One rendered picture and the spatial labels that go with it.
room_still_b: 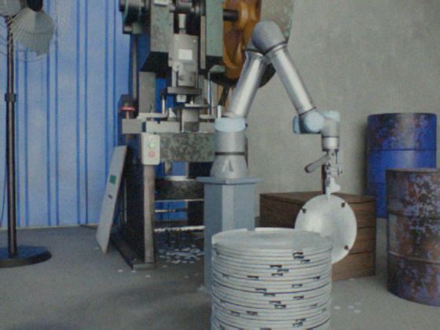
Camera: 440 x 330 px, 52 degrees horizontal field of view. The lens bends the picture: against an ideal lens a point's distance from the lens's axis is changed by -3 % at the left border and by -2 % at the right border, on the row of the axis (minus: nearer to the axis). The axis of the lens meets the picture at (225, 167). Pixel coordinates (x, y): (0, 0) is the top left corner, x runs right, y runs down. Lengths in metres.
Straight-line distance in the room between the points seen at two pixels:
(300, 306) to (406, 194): 0.85
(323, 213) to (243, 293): 0.96
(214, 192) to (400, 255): 0.73
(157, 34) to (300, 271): 1.67
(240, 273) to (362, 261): 1.15
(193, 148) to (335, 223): 0.80
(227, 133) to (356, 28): 3.12
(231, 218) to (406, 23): 3.75
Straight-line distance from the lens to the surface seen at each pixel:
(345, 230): 1.99
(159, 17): 2.45
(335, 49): 4.48
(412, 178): 1.76
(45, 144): 3.53
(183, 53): 2.48
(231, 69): 2.74
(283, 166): 4.07
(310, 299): 1.05
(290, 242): 1.09
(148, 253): 2.21
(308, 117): 1.75
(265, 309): 1.04
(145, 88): 2.66
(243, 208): 1.71
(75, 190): 3.55
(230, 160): 1.70
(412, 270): 1.81
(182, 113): 2.34
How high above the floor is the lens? 0.54
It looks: 2 degrees down
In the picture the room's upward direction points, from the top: straight up
